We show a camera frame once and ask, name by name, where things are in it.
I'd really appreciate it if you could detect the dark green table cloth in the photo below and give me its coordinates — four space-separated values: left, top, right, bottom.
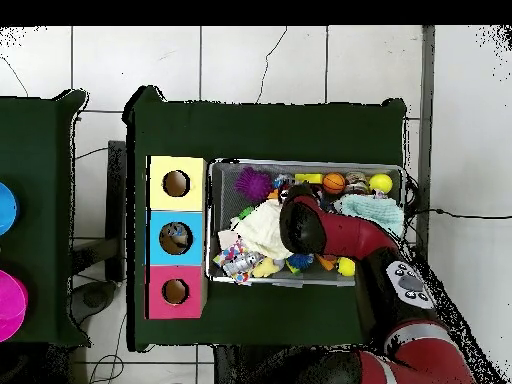
121 84 409 353
0 88 91 347

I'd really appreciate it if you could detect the wooden box with three holes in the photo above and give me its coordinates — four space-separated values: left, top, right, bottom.
144 154 209 321

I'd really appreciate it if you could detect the blue spiky ball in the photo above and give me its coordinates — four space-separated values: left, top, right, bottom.
286 252 315 273

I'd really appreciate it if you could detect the orange toy basketball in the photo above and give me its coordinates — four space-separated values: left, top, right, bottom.
322 171 347 196

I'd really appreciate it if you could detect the magenta round container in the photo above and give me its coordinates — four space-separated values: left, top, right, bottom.
0 269 29 344

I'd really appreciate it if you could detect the cream knitted cloth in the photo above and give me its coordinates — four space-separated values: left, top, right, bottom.
230 198 295 261

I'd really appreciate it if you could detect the yellow foam ball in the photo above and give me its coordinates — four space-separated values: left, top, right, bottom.
368 173 394 195
336 256 356 278

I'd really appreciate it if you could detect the black cable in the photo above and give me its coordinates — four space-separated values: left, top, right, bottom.
405 207 512 220

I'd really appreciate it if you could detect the crushed clear plastic cup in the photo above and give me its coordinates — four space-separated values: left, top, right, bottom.
166 222 189 241

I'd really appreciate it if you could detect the light blue knitted cloth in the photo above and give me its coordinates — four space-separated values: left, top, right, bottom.
339 194 406 237

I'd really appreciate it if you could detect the crumpled clear plastic wrapper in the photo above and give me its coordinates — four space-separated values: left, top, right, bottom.
272 173 296 190

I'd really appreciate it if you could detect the purple spiky toy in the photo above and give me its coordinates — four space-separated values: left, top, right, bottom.
233 165 275 202

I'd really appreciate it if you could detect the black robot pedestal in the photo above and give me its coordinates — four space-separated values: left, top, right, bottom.
213 344 281 384

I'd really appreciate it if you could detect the yellow plush toy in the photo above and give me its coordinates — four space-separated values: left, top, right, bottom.
251 257 286 279

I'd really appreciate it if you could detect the blue round container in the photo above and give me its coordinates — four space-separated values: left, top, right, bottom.
0 181 20 237

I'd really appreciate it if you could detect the colourful dotted cloth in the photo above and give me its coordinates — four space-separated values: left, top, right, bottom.
213 241 265 285

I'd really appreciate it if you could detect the silver wire mesh bin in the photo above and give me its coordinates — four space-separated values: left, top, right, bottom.
205 157 407 288

